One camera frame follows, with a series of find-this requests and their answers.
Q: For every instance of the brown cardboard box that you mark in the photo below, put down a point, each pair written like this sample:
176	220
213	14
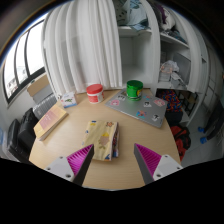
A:
37	86

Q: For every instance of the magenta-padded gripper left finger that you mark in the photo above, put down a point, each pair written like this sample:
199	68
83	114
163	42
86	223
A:
61	168

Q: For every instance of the red backpack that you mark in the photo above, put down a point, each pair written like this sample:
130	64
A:
180	141

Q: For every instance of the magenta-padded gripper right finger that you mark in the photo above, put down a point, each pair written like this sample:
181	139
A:
165	165

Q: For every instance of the yellow fish-print towel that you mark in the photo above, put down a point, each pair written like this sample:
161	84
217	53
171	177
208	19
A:
100	138

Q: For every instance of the large black backpack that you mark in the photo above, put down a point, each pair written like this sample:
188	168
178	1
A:
27	131

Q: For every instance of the grey ribbed suitcase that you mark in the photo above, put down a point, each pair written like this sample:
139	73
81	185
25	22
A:
43	105

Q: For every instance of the white curtain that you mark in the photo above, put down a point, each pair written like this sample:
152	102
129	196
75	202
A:
83	43

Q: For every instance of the yellow and pink book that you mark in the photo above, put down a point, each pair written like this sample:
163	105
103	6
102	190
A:
50	121

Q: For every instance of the white jar with red lid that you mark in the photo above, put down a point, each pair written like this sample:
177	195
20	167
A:
95	94

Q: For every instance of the slim black bag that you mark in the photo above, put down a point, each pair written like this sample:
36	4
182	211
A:
13	133

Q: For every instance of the small white printed box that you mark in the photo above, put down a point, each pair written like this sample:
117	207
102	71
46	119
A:
69	99

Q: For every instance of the dark-framed window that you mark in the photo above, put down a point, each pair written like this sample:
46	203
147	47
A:
20	63

